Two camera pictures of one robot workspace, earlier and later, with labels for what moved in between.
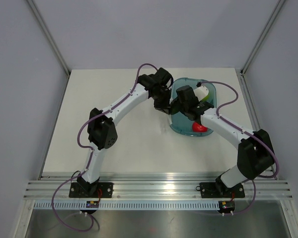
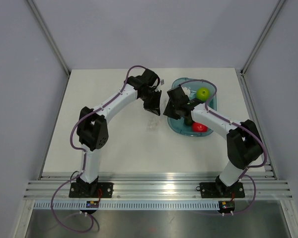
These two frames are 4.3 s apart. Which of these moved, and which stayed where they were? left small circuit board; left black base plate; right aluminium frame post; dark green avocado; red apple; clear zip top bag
Moved: dark green avocado; clear zip top bag
Stayed: left small circuit board; right aluminium frame post; left black base plate; red apple
